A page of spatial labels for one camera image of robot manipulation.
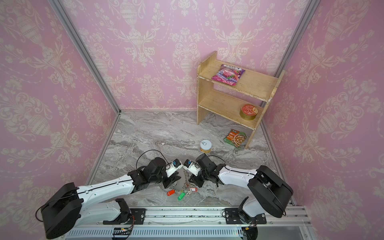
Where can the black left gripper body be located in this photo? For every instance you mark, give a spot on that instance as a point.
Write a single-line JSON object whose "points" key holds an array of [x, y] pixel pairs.
{"points": [[168, 181]]}

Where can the red round tin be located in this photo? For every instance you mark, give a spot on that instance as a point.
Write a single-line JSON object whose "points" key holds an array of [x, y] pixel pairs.
{"points": [[248, 112]]}

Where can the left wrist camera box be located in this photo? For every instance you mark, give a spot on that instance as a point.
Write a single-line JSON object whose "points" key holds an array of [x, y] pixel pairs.
{"points": [[173, 167]]}

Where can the pink snack packet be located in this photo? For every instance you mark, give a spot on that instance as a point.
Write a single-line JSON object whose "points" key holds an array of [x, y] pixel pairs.
{"points": [[229, 75]]}

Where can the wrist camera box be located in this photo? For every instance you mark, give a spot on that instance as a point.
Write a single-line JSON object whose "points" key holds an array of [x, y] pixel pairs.
{"points": [[192, 167], [173, 167]]}

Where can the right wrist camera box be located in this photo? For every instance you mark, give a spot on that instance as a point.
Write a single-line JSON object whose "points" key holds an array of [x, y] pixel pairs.
{"points": [[192, 167]]}

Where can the aluminium corner frame post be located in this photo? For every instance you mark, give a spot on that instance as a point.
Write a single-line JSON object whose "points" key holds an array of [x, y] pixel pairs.
{"points": [[74, 35]]}

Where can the aluminium front rail base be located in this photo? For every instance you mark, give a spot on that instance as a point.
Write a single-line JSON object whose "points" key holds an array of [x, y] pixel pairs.
{"points": [[200, 223]]}

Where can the green orange food packet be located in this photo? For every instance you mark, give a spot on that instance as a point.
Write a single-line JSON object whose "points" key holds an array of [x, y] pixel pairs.
{"points": [[235, 138]]}

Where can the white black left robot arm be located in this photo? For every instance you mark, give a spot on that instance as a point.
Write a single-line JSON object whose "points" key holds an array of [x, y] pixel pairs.
{"points": [[72, 206]]}

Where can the red key tag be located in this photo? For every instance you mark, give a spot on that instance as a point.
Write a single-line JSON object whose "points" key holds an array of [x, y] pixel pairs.
{"points": [[171, 192]]}

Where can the right aluminium corner post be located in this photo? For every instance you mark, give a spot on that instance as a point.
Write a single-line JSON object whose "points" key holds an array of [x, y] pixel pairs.
{"points": [[303, 23]]}

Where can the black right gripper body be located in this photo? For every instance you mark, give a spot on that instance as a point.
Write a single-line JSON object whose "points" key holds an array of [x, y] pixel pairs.
{"points": [[197, 178]]}

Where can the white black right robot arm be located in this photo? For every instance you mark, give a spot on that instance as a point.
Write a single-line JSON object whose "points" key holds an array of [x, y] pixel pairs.
{"points": [[270, 193]]}

